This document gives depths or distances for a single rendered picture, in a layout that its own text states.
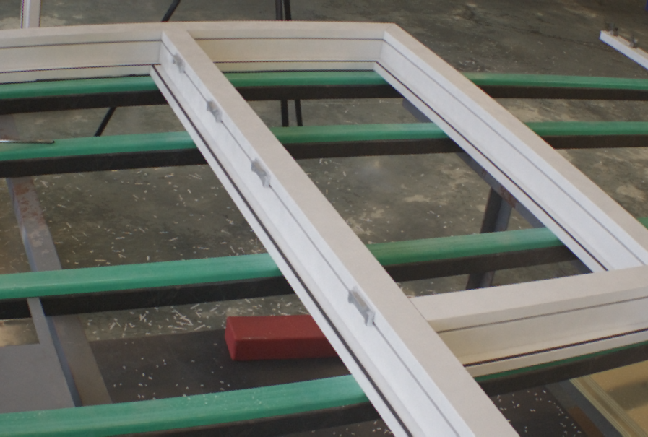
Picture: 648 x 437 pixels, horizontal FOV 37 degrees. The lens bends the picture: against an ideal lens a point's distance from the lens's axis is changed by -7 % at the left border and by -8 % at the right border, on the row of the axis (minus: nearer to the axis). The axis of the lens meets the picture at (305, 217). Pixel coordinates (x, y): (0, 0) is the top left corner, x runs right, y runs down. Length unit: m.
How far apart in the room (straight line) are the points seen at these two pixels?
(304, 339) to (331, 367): 0.06
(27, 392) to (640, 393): 0.95
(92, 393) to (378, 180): 2.49
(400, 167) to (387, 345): 2.57
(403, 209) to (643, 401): 1.88
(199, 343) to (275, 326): 0.12
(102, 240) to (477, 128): 1.53
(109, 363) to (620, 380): 0.77
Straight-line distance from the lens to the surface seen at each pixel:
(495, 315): 1.08
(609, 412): 1.53
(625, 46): 2.55
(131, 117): 3.68
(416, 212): 3.30
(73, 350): 1.10
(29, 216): 1.35
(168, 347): 1.51
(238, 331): 1.50
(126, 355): 1.49
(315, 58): 1.83
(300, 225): 1.20
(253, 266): 1.20
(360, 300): 1.05
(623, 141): 1.92
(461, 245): 1.33
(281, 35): 1.79
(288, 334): 1.51
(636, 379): 1.60
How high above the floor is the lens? 1.49
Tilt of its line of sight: 28 degrees down
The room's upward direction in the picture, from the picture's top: 9 degrees clockwise
